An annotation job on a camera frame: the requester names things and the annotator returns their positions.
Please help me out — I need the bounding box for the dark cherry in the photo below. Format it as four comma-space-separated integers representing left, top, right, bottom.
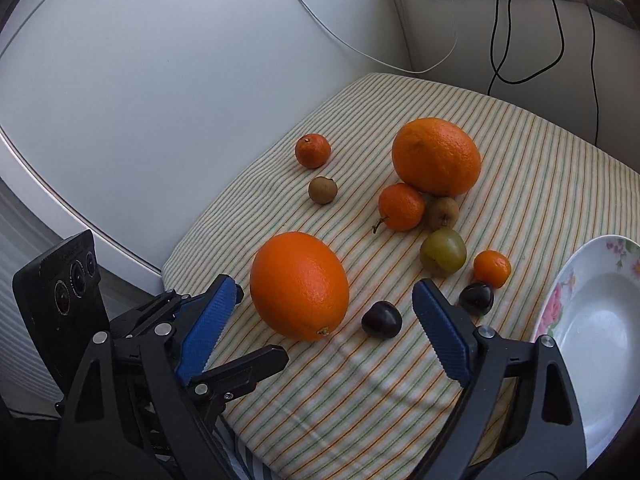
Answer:
458, 282, 494, 318
361, 301, 402, 339

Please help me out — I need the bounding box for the small mandarin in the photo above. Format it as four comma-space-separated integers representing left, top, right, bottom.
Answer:
294, 133, 331, 169
473, 250, 512, 289

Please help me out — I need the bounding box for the green plum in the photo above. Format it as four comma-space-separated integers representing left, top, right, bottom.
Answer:
419, 228, 466, 278

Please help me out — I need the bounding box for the large orange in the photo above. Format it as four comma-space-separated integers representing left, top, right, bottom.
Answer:
390, 117, 482, 197
250, 232, 349, 341

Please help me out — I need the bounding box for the brown longan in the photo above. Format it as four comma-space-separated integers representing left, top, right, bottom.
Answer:
308, 177, 337, 205
426, 197, 459, 231

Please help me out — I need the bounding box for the mandarin with stem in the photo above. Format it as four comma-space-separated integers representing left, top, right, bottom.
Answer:
372, 183, 425, 233

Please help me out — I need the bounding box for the white floral plate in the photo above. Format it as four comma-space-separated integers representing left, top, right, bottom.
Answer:
532, 234, 640, 465

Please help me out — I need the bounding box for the striped cloth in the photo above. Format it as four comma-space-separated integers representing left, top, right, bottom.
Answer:
163, 74, 639, 479

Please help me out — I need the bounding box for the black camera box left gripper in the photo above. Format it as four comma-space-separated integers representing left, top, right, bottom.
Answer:
12, 230, 110, 393

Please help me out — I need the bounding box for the black cable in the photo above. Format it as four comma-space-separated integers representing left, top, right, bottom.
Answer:
569, 0, 601, 146
487, 0, 566, 96

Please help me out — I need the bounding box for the white cable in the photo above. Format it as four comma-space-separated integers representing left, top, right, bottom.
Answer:
267, 0, 459, 75

